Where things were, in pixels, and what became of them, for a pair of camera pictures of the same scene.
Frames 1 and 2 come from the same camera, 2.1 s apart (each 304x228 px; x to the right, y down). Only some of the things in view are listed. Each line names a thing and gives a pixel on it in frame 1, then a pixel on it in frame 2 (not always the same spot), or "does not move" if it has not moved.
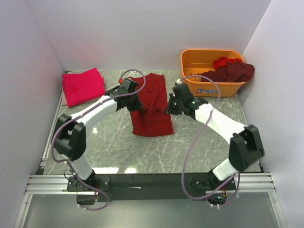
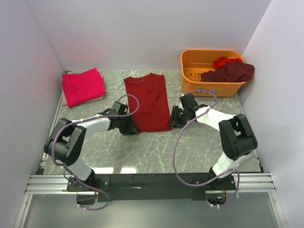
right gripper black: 169,109 to 174,117
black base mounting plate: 124,187 does not move
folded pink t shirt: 80,88 does not move
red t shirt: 153,118 does not move
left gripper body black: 134,103 to 126,123
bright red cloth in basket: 222,61 does not move
